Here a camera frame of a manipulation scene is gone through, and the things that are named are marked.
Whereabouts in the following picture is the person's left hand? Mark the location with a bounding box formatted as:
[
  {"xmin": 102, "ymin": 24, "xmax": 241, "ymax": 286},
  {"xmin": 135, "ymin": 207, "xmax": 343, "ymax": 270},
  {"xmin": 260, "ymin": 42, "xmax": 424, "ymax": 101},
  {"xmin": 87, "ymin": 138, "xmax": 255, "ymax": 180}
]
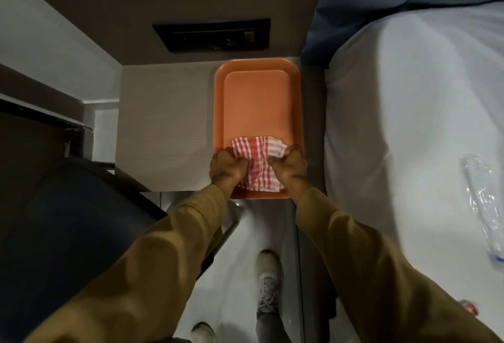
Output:
[{"xmin": 209, "ymin": 147, "xmax": 249, "ymax": 199}]

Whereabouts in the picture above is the person's right hand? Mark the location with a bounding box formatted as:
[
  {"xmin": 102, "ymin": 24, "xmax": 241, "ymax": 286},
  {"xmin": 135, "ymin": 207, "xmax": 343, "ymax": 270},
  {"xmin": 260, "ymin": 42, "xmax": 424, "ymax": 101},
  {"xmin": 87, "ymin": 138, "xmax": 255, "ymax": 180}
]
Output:
[{"xmin": 267, "ymin": 144, "xmax": 308, "ymax": 198}]

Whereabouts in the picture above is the red white checkered cloth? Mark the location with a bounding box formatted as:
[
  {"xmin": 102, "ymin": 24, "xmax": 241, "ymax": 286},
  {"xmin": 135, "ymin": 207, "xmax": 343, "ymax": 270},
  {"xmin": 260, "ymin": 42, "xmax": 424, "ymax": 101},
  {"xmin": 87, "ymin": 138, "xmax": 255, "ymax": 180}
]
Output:
[{"xmin": 230, "ymin": 135, "xmax": 288, "ymax": 193}]

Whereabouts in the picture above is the person's left forearm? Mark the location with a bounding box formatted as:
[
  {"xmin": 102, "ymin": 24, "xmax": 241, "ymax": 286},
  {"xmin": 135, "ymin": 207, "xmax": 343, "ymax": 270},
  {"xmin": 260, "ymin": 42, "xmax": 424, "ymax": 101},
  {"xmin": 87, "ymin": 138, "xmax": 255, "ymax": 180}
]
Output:
[{"xmin": 22, "ymin": 184, "xmax": 228, "ymax": 343}]

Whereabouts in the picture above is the person's right forearm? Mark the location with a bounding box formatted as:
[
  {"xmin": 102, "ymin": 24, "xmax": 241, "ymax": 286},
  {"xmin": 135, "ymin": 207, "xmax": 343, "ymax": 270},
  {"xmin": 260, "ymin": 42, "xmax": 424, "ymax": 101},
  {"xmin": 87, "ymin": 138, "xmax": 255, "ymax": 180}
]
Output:
[{"xmin": 294, "ymin": 186, "xmax": 501, "ymax": 343}]

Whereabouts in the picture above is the orange plastic tray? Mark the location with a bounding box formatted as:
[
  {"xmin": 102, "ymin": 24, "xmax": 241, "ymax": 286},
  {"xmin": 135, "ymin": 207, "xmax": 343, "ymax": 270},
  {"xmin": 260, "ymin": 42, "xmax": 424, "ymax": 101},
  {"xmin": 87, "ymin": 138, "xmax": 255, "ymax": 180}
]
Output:
[{"xmin": 214, "ymin": 58, "xmax": 307, "ymax": 200}]

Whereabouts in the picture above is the person's white right shoe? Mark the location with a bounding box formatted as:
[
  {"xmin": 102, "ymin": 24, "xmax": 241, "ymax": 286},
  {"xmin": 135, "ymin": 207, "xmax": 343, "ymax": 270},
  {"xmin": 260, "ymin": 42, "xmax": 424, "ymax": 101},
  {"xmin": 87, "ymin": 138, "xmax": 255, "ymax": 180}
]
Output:
[{"xmin": 255, "ymin": 249, "xmax": 285, "ymax": 316}]

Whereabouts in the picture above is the person's white shoe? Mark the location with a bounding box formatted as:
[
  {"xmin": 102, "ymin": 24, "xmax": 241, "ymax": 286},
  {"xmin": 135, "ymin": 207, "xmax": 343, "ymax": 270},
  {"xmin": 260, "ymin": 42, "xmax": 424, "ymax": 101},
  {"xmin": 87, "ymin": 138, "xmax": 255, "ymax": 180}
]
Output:
[
  {"xmin": 191, "ymin": 322, "xmax": 217, "ymax": 343},
  {"xmin": 255, "ymin": 249, "xmax": 285, "ymax": 316}
]

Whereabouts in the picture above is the white bed sheet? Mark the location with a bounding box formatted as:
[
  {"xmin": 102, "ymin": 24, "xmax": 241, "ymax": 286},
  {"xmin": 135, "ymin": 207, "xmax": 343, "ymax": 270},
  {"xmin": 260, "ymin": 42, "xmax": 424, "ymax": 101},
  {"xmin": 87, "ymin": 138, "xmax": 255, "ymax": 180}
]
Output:
[{"xmin": 324, "ymin": 0, "xmax": 504, "ymax": 343}]

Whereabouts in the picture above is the person's grey right leg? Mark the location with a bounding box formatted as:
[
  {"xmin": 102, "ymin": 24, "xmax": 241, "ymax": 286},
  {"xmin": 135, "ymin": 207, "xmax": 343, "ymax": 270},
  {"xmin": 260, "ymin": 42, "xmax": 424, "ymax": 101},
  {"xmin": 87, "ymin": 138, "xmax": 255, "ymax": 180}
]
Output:
[{"xmin": 255, "ymin": 309, "xmax": 293, "ymax": 343}]

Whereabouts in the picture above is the person's white left shoe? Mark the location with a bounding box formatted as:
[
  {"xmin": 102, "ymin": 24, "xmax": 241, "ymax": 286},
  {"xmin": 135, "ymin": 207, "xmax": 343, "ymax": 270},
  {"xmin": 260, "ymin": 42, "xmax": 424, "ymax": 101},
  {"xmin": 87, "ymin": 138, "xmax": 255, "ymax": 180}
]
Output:
[{"xmin": 191, "ymin": 322, "xmax": 217, "ymax": 343}]

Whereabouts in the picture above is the blue padded headboard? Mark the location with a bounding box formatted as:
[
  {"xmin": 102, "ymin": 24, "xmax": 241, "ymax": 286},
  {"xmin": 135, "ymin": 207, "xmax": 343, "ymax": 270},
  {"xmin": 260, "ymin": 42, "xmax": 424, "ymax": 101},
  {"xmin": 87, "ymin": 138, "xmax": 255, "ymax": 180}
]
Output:
[{"xmin": 300, "ymin": 0, "xmax": 504, "ymax": 70}]

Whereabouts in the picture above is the dark blue chair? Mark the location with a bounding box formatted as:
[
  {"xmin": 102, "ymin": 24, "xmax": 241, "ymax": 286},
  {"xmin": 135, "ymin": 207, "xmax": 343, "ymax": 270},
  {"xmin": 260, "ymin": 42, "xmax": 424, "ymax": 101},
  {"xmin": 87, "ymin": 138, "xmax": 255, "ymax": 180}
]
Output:
[{"xmin": 0, "ymin": 156, "xmax": 215, "ymax": 343}]

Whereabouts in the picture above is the clear plastic bottle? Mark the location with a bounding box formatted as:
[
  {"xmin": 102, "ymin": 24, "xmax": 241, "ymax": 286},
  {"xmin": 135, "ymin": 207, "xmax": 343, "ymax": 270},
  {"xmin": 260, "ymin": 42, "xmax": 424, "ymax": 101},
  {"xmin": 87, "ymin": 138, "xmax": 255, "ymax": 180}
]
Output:
[{"xmin": 461, "ymin": 154, "xmax": 504, "ymax": 264}]

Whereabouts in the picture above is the small red packet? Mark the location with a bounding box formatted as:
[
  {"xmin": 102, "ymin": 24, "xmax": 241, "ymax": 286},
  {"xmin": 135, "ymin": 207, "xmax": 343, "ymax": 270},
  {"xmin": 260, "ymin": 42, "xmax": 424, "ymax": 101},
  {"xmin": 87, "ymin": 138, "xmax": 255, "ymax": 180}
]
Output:
[{"xmin": 457, "ymin": 300, "xmax": 479, "ymax": 316}]

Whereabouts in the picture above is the black wall switch panel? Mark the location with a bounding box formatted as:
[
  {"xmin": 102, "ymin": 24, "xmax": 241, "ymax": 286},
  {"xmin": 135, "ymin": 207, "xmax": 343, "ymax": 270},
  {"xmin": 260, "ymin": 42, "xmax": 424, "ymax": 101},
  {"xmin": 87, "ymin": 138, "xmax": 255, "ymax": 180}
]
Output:
[{"xmin": 152, "ymin": 18, "xmax": 271, "ymax": 54}]

